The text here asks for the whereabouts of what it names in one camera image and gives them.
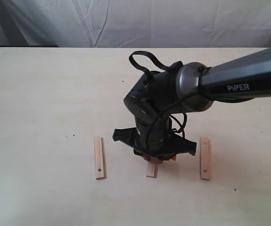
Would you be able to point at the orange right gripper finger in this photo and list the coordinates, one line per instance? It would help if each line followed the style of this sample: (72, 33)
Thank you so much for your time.
(163, 158)
(139, 153)

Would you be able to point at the white backdrop cloth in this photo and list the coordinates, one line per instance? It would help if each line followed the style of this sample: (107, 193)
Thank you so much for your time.
(136, 23)

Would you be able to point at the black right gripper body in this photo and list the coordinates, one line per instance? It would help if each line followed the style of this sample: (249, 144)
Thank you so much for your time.
(165, 137)

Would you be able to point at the plain wooden stick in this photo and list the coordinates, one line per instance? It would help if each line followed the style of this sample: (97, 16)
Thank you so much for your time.
(151, 170)

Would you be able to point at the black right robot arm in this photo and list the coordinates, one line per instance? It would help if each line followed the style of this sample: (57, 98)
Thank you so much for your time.
(180, 88)

